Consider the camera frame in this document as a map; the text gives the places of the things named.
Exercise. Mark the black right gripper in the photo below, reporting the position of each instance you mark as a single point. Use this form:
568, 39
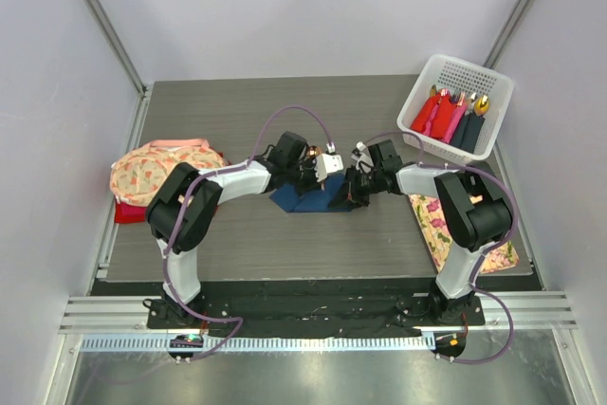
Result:
349, 193

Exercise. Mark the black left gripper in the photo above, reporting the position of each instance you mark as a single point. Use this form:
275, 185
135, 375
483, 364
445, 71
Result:
312, 184

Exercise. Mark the blue paper napkin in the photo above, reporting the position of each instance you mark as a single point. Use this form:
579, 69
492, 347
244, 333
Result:
316, 201

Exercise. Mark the rose gold spoon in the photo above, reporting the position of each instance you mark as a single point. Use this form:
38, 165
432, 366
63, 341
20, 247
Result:
313, 151

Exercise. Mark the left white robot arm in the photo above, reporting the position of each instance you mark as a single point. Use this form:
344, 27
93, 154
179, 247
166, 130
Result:
182, 210

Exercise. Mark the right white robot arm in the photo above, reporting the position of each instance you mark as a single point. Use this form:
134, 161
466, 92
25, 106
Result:
477, 208

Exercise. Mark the red rolled napkin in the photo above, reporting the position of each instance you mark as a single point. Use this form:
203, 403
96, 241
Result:
425, 111

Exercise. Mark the pink rolled napkin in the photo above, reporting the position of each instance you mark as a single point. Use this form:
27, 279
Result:
457, 118

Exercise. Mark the dark blue rolled napkin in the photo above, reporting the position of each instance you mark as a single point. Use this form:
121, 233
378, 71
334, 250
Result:
472, 132

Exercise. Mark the red napkin stack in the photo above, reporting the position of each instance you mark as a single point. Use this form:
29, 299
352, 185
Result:
125, 213

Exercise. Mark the floral tray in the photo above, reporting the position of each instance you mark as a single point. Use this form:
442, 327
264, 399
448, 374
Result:
432, 223

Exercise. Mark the white plastic basket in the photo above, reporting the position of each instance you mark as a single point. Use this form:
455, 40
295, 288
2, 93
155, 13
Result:
458, 75

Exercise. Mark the floral mesh laundry bag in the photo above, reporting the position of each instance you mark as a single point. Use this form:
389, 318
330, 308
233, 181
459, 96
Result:
196, 152

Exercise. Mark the gold spoon in basket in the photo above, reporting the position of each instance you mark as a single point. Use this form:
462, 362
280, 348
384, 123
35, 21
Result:
481, 106

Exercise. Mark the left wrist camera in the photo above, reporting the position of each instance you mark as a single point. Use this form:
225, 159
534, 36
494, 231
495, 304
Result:
328, 163

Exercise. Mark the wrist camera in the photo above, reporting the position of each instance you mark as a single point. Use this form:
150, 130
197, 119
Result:
362, 160
328, 163

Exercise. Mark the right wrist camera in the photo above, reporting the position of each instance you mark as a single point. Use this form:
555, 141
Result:
362, 160

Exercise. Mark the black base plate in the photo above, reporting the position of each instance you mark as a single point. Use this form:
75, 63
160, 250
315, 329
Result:
312, 309

